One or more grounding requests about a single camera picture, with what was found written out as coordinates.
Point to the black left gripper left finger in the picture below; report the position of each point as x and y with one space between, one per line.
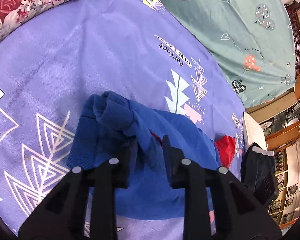
61 214

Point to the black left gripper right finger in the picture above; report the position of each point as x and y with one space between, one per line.
217 204

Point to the blue and red pants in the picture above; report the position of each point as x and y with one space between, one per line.
106 125

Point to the dark navy folded garment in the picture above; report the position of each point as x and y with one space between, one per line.
258 174

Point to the white mattress edge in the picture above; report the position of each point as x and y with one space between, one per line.
252 132

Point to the wooden display cabinet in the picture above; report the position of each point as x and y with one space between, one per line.
280 121

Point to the purple patterned bed sheet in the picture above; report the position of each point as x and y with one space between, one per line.
52 64

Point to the teal heart-print blanket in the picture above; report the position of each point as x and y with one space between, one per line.
251 40

